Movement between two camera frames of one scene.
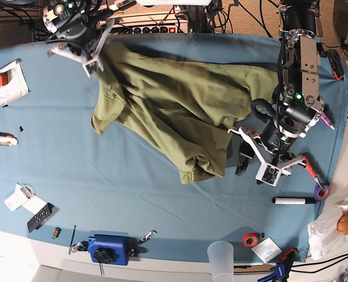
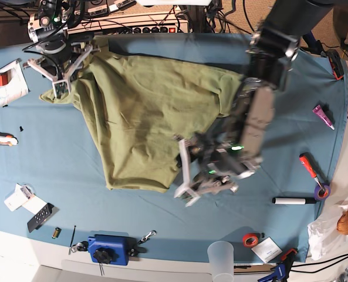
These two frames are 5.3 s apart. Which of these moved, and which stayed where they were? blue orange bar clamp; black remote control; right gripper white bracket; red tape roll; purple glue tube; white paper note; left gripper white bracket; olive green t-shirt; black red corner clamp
Moved: right gripper white bracket; left gripper white bracket; olive green t-shirt
Stayed: purple glue tube; black remote control; black red corner clamp; blue orange bar clamp; white paper note; red tape roll
